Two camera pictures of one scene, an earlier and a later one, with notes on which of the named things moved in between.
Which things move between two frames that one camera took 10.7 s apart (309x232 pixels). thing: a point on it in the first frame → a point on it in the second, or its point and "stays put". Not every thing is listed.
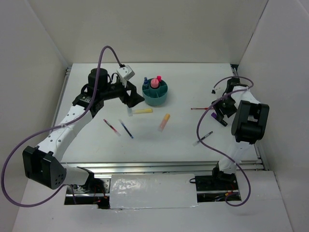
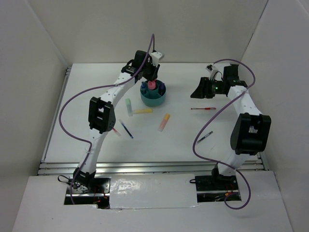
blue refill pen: [126, 128] stays put
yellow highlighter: [144, 110] stays put
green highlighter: [130, 114] stays put
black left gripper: [133, 99] → [154, 75]
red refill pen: [112, 127] stays put
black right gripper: [230, 112] → [203, 90]
